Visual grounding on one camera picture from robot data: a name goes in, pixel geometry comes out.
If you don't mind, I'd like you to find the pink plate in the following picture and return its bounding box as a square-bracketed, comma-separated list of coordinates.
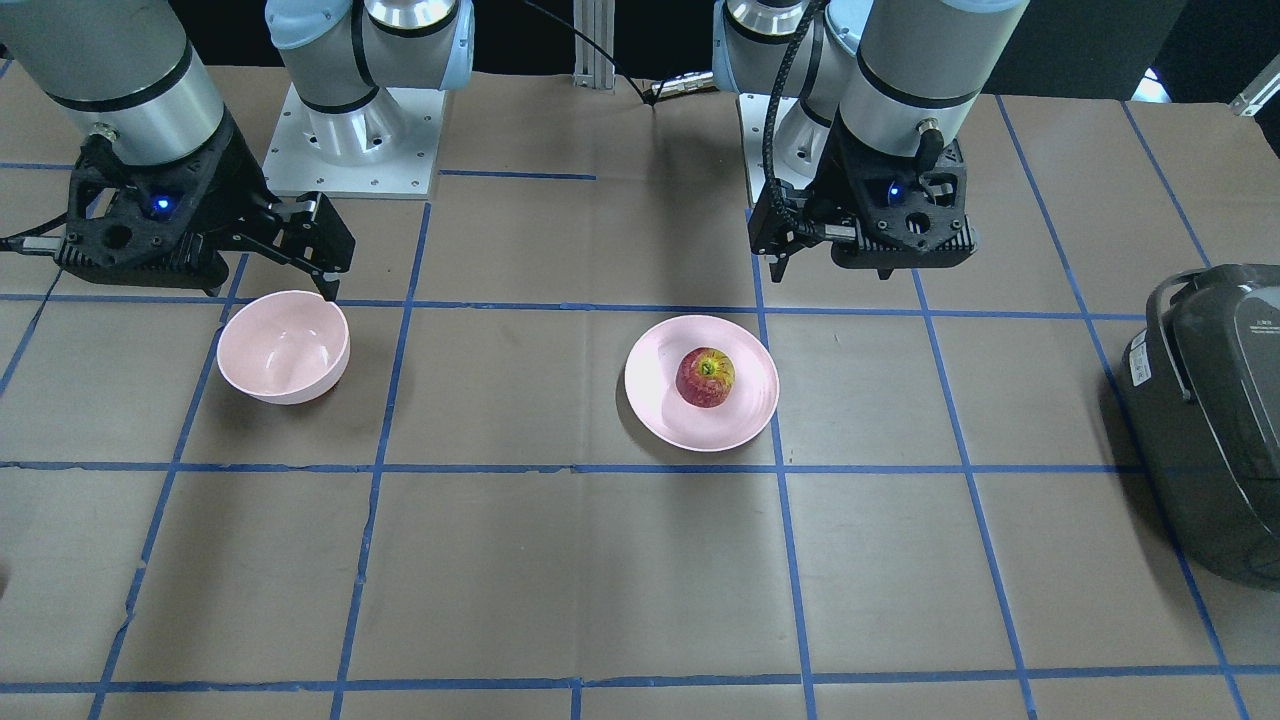
[623, 315, 780, 452]

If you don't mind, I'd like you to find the red yellow apple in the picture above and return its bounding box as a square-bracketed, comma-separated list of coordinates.
[675, 347, 736, 409]

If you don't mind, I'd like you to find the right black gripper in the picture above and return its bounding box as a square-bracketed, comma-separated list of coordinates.
[58, 111, 356, 302]

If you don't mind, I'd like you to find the black coiled gripper cable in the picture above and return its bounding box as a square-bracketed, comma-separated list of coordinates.
[762, 0, 831, 231]

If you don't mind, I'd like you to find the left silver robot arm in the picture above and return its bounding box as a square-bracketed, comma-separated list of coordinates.
[713, 1, 1027, 283]

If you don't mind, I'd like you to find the aluminium frame post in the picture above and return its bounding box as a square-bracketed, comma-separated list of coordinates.
[572, 1, 617, 94]

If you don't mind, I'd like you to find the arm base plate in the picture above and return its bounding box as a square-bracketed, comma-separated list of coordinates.
[262, 87, 451, 201]
[737, 94, 812, 209]

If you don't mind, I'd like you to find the pink bowl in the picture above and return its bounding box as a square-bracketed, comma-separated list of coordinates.
[216, 290, 352, 406]

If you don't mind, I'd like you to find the dark grey rice cooker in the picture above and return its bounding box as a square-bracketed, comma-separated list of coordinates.
[1119, 264, 1279, 592]

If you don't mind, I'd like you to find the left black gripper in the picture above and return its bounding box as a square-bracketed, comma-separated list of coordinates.
[748, 119, 978, 284]

